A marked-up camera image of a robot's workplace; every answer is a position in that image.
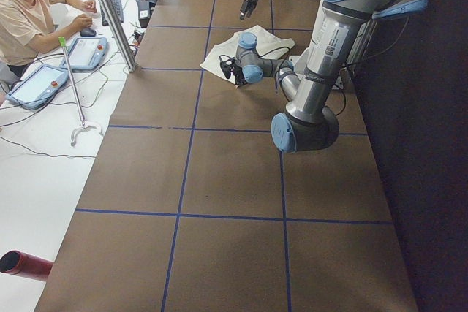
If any person in beige shirt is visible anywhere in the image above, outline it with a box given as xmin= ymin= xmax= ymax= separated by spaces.
xmin=1 ymin=0 xmax=97 ymax=77

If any black keyboard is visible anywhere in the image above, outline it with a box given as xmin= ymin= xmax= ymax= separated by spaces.
xmin=101 ymin=0 xmax=124 ymax=26

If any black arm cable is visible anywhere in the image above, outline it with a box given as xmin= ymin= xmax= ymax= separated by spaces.
xmin=218 ymin=43 xmax=348 ymax=118

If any red cylinder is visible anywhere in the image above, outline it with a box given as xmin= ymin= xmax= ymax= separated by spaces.
xmin=1 ymin=250 xmax=53 ymax=281

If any aluminium frame post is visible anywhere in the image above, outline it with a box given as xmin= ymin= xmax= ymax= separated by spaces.
xmin=98 ymin=0 xmax=137 ymax=72

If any blue teach pendant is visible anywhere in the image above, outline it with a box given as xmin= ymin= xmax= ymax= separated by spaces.
xmin=67 ymin=37 xmax=108 ymax=72
xmin=6 ymin=64 xmax=69 ymax=110

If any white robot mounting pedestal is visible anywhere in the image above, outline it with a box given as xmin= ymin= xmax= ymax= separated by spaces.
xmin=289 ymin=40 xmax=344 ymax=89

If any far blue teach pendant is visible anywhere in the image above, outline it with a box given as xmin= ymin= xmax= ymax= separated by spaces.
xmin=67 ymin=37 xmax=108 ymax=72

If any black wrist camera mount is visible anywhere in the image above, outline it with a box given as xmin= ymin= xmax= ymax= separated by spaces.
xmin=219 ymin=54 xmax=235 ymax=80

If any black computer mouse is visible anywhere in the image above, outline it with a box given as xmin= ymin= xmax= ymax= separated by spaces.
xmin=80 ymin=28 xmax=97 ymax=37

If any near blue teach pendant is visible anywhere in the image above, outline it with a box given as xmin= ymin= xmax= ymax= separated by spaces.
xmin=6 ymin=64 xmax=69 ymax=110

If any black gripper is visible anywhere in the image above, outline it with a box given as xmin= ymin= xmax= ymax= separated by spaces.
xmin=232 ymin=64 xmax=246 ymax=86
xmin=239 ymin=0 xmax=259 ymax=20

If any cream long-sleeve cat shirt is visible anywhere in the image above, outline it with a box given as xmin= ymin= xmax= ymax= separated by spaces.
xmin=200 ymin=25 xmax=295 ymax=83

